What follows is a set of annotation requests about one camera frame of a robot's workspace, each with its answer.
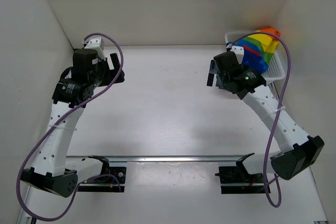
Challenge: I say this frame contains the aluminium front rail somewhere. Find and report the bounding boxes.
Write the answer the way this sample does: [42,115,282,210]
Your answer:
[65,155,276,163]

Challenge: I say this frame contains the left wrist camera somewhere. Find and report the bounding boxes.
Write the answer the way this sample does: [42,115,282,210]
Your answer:
[83,37,105,60]

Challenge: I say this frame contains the white plastic basket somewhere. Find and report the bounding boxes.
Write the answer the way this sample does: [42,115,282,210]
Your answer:
[225,30,286,84]

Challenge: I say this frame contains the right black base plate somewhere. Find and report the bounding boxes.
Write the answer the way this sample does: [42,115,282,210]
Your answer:
[215,153,265,195]

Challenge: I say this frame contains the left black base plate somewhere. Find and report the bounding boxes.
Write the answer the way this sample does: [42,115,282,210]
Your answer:
[78,155,127,193]

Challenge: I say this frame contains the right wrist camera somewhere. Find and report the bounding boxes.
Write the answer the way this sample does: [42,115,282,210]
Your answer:
[226,44,244,61]

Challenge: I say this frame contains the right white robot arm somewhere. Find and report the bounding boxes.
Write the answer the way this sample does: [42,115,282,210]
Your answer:
[207,51,324,180]

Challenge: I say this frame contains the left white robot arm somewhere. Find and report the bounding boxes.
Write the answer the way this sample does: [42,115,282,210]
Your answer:
[20,48,124,198]

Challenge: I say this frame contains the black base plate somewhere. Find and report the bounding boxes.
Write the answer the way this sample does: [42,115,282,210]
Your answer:
[78,155,127,193]
[215,153,265,195]

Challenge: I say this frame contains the rainbow striped shorts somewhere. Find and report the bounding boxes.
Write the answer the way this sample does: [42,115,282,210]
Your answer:
[233,34,279,74]

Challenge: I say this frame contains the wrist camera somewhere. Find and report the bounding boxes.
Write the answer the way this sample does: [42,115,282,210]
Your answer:
[83,37,105,60]
[226,44,244,61]

